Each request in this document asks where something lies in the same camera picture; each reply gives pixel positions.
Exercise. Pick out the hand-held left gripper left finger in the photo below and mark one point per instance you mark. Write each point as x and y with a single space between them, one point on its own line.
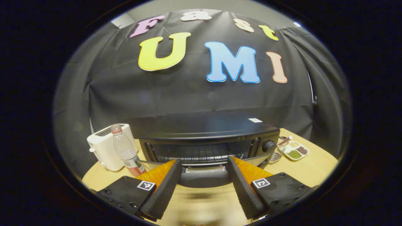
165 191

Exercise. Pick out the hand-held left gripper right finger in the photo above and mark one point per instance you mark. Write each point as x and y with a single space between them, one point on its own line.
245 191

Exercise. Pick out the black electric oven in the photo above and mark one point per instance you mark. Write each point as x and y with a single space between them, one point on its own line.
207 128

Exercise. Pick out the clear plastic bottle red label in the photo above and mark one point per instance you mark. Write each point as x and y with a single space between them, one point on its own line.
127 153

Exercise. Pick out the brown striped roll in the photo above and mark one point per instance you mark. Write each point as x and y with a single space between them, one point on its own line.
285 141

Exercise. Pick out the white divided dish with beans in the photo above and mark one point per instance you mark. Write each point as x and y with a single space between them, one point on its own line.
296 151

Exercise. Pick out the white toaster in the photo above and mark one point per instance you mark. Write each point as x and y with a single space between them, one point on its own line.
102 150

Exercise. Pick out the black backdrop cloth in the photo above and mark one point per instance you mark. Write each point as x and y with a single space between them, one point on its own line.
194 97

